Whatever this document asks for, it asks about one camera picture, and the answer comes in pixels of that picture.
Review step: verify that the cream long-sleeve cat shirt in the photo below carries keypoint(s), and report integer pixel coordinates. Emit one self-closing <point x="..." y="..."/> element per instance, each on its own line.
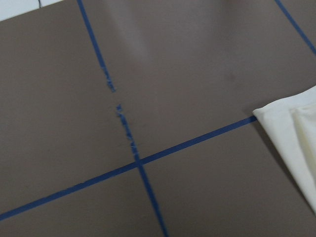
<point x="290" y="123"/>

